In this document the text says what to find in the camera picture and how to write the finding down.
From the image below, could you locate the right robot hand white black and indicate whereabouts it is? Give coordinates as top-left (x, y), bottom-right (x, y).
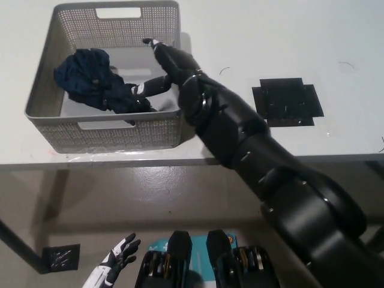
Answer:
top-left (131, 38), bottom-right (208, 98)

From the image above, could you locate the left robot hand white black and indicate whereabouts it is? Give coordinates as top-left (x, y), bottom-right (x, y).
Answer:
top-left (103, 232), bottom-right (142, 278)

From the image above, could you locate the navy blue umbrella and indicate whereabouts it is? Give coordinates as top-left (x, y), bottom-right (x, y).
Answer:
top-left (53, 47), bottom-right (158, 127)

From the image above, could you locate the black tape floor mark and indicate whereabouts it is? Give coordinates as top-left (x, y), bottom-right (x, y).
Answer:
top-left (41, 244), bottom-right (81, 273)

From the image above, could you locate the clear adhesive tape strip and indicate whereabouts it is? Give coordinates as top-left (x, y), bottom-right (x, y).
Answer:
top-left (53, 148), bottom-right (151, 164)

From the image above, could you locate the black metal table leg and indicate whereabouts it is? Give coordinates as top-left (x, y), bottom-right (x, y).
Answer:
top-left (0, 220), bottom-right (50, 274)

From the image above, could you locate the black tape patch on table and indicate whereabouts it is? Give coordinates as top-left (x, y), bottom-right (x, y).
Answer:
top-left (251, 77), bottom-right (325, 127)

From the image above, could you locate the grey perforated plastic basket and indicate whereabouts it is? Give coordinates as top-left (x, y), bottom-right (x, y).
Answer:
top-left (24, 0), bottom-right (182, 154)

